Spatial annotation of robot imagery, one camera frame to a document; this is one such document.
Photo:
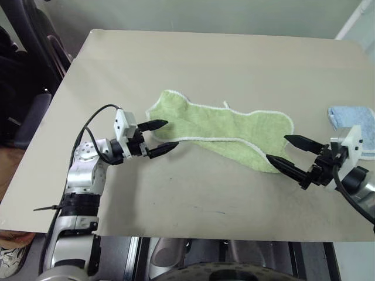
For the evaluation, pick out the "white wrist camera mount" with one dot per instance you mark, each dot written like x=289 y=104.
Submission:
x=356 y=140
x=123 y=120

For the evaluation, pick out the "grey-blue chair seat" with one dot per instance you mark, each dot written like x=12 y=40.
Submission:
x=32 y=120

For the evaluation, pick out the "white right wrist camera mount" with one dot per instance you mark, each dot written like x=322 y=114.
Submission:
x=356 y=140

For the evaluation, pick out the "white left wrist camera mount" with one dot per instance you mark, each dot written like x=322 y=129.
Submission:
x=123 y=120

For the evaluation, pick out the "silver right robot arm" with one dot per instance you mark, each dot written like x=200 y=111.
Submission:
x=361 y=190

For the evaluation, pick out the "black speckled round disc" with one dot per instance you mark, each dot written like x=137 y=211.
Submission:
x=234 y=272

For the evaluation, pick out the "grey robot body shell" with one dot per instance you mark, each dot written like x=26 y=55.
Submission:
x=167 y=254

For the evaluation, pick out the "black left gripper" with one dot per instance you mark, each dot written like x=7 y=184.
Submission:
x=137 y=146

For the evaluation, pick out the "white door frame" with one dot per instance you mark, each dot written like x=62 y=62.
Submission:
x=354 y=20

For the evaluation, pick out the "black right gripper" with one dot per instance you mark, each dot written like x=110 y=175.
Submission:
x=325 y=169

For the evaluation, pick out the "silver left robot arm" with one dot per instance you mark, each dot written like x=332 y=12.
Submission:
x=85 y=172

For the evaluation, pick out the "folded light blue towel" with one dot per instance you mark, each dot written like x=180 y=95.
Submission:
x=351 y=117

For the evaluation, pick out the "patterned white black sneaker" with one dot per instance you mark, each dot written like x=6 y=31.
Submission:
x=11 y=257

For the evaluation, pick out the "black table frame leg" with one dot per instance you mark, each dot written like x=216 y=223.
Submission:
x=134 y=257
x=313 y=260

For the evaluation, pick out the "green towel with white hem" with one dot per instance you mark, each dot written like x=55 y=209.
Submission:
x=219 y=123

